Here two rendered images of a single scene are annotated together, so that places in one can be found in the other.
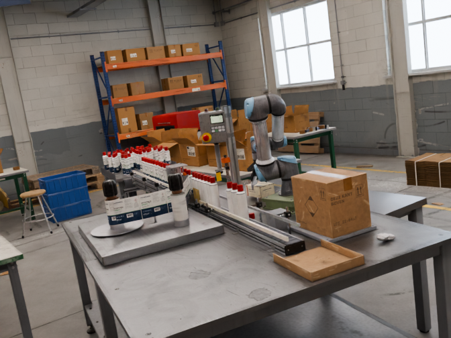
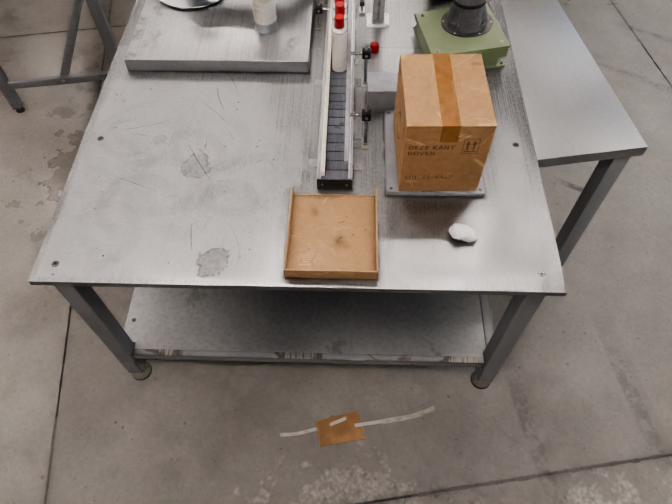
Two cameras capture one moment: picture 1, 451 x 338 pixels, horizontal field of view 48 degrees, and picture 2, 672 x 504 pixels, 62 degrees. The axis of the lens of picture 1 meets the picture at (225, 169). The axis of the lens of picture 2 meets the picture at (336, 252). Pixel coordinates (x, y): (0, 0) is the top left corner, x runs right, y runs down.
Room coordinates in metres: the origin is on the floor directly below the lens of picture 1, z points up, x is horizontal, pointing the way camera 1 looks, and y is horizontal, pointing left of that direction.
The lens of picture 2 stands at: (1.20, -0.75, 2.17)
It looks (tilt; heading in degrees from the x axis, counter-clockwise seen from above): 57 degrees down; 26
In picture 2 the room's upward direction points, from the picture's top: 1 degrees counter-clockwise
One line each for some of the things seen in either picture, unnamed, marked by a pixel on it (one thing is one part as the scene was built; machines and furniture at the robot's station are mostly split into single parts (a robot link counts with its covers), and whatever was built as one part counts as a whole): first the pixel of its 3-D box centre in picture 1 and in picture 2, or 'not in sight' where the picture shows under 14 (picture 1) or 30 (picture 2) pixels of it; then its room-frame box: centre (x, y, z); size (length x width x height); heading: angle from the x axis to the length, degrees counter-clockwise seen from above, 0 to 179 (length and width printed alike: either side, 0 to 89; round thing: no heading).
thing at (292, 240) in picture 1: (221, 214); (340, 20); (2.96, 0.06, 0.86); 1.65 x 0.08 x 0.04; 23
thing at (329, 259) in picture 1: (317, 258); (332, 230); (2.05, -0.33, 0.85); 0.30 x 0.26 x 0.04; 23
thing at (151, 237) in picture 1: (145, 228); (231, 1); (2.90, 0.52, 0.86); 0.80 x 0.67 x 0.05; 23
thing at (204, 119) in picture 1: (215, 126); not in sight; (3.10, 0.03, 1.38); 0.17 x 0.10 x 0.19; 78
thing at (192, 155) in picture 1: (197, 147); not in sight; (5.57, 0.27, 0.97); 0.45 x 0.38 x 0.37; 126
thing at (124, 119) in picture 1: (168, 107); not in sight; (10.70, 1.00, 1.26); 2.78 x 0.61 x 2.51; 123
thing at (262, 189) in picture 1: (260, 189); not in sight; (3.37, -0.21, 0.89); 0.16 x 0.12 x 0.07; 33
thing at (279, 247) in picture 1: (221, 214); (340, 21); (2.96, 0.06, 0.85); 1.65 x 0.11 x 0.05; 23
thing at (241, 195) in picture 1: (242, 202); (339, 43); (2.68, -0.06, 0.98); 0.05 x 0.05 x 0.20
